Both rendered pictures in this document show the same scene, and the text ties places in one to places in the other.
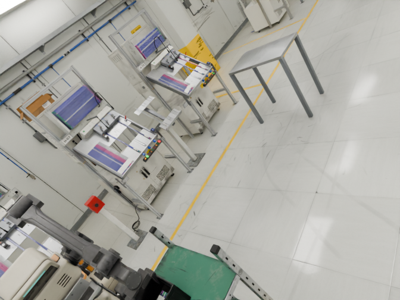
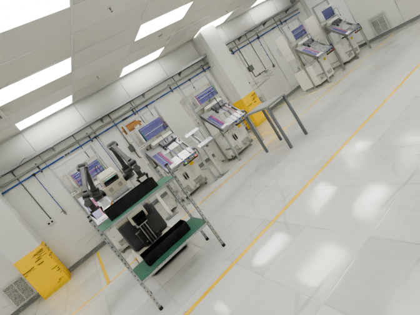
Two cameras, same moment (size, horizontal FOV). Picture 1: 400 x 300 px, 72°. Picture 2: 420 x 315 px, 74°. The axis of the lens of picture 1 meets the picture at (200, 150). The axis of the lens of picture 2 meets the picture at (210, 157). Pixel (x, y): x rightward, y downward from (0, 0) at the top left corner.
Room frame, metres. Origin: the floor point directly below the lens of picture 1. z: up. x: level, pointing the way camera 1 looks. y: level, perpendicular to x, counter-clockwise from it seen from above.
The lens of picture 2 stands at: (-2.02, -0.62, 1.40)
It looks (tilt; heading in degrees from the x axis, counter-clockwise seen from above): 10 degrees down; 8
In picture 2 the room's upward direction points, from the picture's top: 34 degrees counter-clockwise
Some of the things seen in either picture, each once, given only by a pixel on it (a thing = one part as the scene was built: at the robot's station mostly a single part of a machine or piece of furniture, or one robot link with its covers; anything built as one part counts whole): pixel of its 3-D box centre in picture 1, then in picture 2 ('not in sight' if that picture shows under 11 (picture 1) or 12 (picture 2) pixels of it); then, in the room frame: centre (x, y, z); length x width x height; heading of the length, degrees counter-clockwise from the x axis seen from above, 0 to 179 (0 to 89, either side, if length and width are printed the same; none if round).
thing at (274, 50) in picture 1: (276, 83); (274, 124); (2.86, -1.19, 0.40); 0.70 x 0.45 x 0.80; 31
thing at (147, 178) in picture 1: (137, 176); (182, 179); (3.57, 0.92, 0.31); 0.70 x 0.65 x 0.62; 123
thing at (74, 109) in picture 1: (77, 106); (152, 129); (3.50, 0.80, 1.52); 0.51 x 0.13 x 0.27; 123
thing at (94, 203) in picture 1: (114, 221); (159, 199); (2.79, 1.27, 0.39); 0.24 x 0.24 x 0.78; 33
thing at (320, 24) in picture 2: not in sight; (331, 34); (7.07, -4.50, 0.95); 1.36 x 0.82 x 1.90; 33
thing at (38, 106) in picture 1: (43, 98); (136, 122); (3.70, 1.06, 1.82); 0.68 x 0.30 x 0.20; 123
